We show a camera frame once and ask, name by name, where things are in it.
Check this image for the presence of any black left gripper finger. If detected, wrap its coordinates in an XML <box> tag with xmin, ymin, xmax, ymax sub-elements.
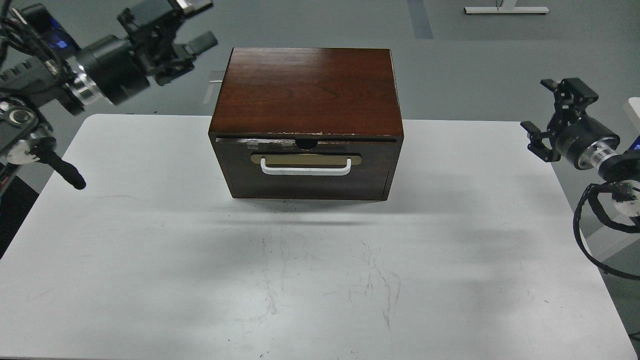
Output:
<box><xmin>152</xmin><ymin>31</ymin><xmax>218</xmax><ymax>86</ymax></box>
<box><xmin>117</xmin><ymin>0</ymin><xmax>214</xmax><ymax>41</ymax></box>

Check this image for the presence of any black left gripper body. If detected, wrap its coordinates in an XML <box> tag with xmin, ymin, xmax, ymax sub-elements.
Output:
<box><xmin>67</xmin><ymin>35</ymin><xmax>150</xmax><ymax>106</ymax></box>

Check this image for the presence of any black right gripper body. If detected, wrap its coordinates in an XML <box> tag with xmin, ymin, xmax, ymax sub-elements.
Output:
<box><xmin>550</xmin><ymin>112</ymin><xmax>620</xmax><ymax>170</ymax></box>

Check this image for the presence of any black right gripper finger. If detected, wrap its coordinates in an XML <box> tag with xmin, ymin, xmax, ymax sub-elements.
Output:
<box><xmin>519</xmin><ymin>121</ymin><xmax>562</xmax><ymax>163</ymax></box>
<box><xmin>540</xmin><ymin>77</ymin><xmax>599</xmax><ymax>123</ymax></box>

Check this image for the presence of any wooden drawer with white handle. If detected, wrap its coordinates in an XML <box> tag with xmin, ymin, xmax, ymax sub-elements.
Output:
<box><xmin>211</xmin><ymin>137</ymin><xmax>402</xmax><ymax>201</ymax></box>

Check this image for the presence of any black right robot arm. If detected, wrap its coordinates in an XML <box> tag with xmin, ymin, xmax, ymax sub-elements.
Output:
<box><xmin>520</xmin><ymin>78</ymin><xmax>640</xmax><ymax>281</ymax></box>

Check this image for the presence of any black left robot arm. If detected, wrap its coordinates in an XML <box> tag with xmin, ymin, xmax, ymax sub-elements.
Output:
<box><xmin>1</xmin><ymin>0</ymin><xmax>218</xmax><ymax>193</ymax></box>

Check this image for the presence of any white table leg base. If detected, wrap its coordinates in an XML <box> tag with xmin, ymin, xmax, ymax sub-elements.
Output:
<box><xmin>462</xmin><ymin>0</ymin><xmax>550</xmax><ymax>15</ymax></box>

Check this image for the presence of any dark wooden cabinet box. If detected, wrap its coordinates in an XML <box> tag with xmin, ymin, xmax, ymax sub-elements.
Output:
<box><xmin>208</xmin><ymin>47</ymin><xmax>405</xmax><ymax>202</ymax></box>

